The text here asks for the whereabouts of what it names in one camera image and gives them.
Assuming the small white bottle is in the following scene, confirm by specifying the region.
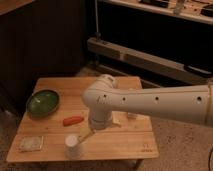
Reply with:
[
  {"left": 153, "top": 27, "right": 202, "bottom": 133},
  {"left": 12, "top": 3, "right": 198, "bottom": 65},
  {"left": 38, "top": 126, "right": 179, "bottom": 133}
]
[{"left": 127, "top": 113, "right": 137, "bottom": 119}]

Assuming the clear plastic-wrapped sponge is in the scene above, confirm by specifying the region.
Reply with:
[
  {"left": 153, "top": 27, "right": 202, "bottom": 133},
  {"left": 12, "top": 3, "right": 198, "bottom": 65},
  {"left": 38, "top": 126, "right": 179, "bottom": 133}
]
[{"left": 19, "top": 136, "right": 44, "bottom": 152}]

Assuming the vertical metal pole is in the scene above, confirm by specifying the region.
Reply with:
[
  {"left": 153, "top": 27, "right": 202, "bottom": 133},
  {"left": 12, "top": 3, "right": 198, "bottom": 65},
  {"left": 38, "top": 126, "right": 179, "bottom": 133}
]
[{"left": 94, "top": 0, "right": 101, "bottom": 41}]

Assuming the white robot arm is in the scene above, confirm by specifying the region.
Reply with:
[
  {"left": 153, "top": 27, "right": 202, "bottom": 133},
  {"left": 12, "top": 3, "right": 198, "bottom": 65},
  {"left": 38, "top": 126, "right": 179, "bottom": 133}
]
[{"left": 79, "top": 74, "right": 213, "bottom": 142}]

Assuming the background shelf with items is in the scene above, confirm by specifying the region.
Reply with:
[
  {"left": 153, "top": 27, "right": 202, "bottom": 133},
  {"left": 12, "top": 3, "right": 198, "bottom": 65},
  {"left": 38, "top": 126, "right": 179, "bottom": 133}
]
[{"left": 101, "top": 0, "right": 213, "bottom": 25}]

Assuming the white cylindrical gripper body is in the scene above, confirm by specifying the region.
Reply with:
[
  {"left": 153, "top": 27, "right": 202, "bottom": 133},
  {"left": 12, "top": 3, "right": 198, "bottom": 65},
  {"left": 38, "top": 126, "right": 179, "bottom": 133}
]
[{"left": 88, "top": 112, "right": 112, "bottom": 130}]

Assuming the wooden folding table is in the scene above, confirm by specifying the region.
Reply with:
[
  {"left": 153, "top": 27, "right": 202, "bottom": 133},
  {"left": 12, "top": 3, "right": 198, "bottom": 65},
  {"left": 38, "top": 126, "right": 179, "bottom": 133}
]
[{"left": 7, "top": 77, "right": 159, "bottom": 162}]

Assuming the white upside-down cup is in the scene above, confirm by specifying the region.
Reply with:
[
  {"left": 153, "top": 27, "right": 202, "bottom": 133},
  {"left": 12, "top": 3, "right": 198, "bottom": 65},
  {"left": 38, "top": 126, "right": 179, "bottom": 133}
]
[{"left": 65, "top": 134, "right": 82, "bottom": 159}]

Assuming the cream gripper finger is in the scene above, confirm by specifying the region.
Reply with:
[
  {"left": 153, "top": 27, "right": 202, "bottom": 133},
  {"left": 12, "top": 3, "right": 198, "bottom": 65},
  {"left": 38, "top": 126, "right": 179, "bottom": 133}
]
[
  {"left": 78, "top": 130, "right": 94, "bottom": 143},
  {"left": 112, "top": 121, "right": 121, "bottom": 127}
]

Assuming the dark wooden cabinet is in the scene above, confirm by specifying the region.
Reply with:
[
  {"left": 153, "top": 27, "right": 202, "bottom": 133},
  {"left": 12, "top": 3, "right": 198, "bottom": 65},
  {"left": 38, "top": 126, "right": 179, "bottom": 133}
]
[{"left": 0, "top": 0, "right": 85, "bottom": 114}]

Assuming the orange carrot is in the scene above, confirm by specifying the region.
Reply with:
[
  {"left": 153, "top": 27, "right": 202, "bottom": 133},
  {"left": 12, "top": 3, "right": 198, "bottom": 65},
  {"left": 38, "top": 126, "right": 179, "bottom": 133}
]
[{"left": 63, "top": 116, "right": 84, "bottom": 126}]

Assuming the green bowl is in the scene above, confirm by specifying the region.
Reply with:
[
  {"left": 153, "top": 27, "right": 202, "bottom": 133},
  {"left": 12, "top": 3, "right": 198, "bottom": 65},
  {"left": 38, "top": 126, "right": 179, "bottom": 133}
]
[{"left": 26, "top": 89, "right": 60, "bottom": 118}]

